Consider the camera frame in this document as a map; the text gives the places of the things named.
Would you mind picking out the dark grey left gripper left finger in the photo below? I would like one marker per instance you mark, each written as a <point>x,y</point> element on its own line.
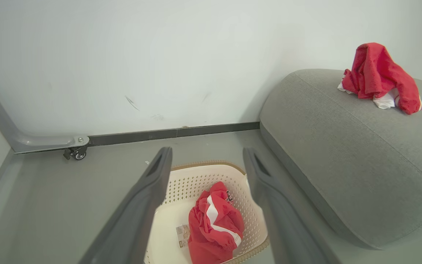
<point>134,220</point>

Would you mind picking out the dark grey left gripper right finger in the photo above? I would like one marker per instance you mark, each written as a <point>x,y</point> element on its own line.
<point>288,227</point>

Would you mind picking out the red jacket with white stripe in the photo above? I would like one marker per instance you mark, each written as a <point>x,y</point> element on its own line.
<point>214,234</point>

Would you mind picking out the red and white garment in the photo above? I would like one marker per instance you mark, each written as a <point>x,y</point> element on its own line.
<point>376,69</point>

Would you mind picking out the printed paper label sticker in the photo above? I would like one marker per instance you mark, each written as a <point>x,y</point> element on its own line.
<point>182,235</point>

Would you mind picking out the cream perforated laundry basket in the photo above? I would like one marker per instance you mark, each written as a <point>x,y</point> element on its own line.
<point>196,179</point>

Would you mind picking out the black caster wheel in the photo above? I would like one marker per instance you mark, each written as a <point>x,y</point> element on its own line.
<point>77,153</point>

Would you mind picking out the black baseboard strip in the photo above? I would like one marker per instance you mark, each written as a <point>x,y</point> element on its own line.
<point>174,132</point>

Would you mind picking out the grey fabric cushion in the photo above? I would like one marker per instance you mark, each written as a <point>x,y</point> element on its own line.
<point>361,165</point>

